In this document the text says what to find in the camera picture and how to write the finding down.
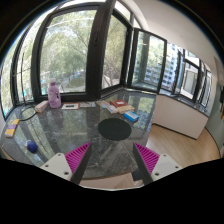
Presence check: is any black cable loop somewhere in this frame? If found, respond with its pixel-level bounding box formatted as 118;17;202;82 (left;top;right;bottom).
18;53;38;122

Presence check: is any beige small box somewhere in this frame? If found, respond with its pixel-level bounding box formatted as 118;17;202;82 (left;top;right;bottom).
35;100;49;113

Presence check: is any blue white box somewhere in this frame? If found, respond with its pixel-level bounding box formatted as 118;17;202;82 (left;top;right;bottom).
124;111;139;122

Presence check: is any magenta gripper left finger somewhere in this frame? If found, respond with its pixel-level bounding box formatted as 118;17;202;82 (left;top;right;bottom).
41;142;92;184

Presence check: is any light blue booklet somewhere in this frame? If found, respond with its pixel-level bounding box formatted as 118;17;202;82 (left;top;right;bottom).
98;101;118;114

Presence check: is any tan cardboard box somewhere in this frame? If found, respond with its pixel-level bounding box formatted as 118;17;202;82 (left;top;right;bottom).
117;105;135;114

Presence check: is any yellow purple box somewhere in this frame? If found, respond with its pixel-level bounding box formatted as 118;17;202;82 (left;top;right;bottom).
5;119;20;138

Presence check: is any purple detergent bottle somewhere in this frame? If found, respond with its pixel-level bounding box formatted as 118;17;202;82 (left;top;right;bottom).
48;78;61;108

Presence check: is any round black mouse pad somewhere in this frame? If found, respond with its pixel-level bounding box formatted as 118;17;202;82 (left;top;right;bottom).
98;118;131;141

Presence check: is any black window frame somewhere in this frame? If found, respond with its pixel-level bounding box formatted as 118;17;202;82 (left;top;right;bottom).
10;0;213;106

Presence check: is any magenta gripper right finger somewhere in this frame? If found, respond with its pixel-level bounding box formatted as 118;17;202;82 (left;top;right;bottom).
133;143;182;185

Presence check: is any flat pink white card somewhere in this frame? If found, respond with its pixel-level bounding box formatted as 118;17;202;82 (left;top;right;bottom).
62;103;79;110

